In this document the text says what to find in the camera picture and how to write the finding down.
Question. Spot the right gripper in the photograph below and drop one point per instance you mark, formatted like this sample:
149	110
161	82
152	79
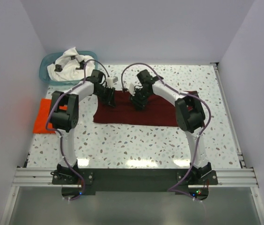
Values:
139	96

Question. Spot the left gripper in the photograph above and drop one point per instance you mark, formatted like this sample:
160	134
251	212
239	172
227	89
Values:
107	94

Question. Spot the dark red t-shirt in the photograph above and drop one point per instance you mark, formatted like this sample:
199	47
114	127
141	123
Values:
158	112

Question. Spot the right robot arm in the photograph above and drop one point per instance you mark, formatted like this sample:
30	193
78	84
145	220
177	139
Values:
190	117

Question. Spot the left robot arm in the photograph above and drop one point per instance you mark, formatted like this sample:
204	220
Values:
64	116

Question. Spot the white t-shirt with black print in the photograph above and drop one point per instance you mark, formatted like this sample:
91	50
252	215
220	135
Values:
70	66

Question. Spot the teal plastic basket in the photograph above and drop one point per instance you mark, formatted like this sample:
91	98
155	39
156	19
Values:
49	59

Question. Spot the folded orange t-shirt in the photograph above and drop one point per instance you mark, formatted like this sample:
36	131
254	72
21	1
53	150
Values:
40	122

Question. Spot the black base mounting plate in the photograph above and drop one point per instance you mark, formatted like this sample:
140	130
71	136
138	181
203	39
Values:
137	180

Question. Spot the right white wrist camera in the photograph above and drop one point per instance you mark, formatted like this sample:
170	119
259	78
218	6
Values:
129	87

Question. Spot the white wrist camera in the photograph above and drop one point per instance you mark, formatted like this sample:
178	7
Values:
129	87
110	81

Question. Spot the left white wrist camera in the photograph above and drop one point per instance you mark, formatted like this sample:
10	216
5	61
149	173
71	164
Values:
110	81

